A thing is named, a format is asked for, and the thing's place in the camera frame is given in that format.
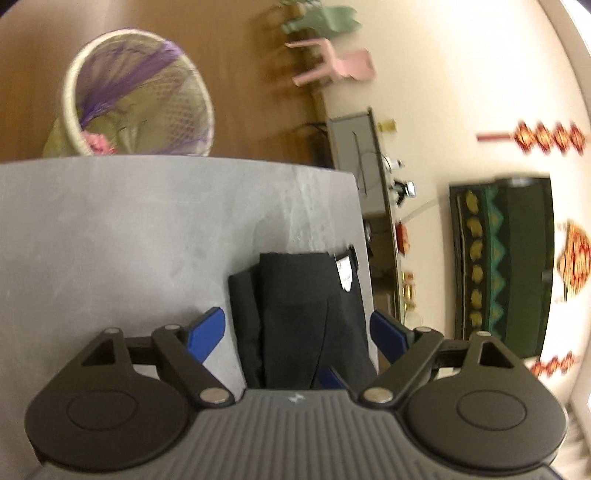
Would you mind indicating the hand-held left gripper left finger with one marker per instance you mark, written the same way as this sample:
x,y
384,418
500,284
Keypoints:
x,y
205,334

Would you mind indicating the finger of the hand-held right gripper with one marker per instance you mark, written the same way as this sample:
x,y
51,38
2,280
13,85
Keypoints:
x,y
330,378

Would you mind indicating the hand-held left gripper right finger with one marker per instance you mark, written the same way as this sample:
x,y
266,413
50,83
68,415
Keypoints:
x,y
390,337

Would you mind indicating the black pants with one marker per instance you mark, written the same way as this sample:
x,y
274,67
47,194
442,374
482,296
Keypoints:
x,y
295,323

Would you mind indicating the wide gold jar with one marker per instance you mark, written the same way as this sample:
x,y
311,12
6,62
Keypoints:
x,y
409,291

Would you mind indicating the small gold jar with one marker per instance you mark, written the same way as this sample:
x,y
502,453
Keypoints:
x,y
408,278

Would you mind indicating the white paper hang tag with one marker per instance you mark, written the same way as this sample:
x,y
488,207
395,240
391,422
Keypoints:
x,y
345,274

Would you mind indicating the plate of fruit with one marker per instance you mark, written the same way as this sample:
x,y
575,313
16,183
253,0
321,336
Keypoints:
x,y
403,237

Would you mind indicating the black device with screen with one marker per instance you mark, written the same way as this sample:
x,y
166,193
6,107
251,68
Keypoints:
x,y
405,189

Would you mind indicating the long grey tv cabinet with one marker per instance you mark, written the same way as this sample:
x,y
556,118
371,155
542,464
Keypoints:
x,y
355,161

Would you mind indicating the yellow cup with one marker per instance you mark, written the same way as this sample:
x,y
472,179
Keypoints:
x,y
388,125

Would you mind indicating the white mesh waste basket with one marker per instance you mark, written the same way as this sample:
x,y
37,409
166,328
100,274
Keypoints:
x,y
138,92

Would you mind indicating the long red knot ornament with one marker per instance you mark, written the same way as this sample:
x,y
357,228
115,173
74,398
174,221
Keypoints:
x,y
545,137

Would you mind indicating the pink plastic chair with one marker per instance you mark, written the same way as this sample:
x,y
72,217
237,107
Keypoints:
x,y
341,62

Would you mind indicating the green plastic chair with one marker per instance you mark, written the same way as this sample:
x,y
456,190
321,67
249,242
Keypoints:
x,y
323,18

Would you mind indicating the wall television with patterned cover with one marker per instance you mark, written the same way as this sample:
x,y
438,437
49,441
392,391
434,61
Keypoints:
x,y
503,263

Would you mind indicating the red gold wall decoration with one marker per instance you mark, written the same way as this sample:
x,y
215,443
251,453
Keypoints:
x,y
577,261

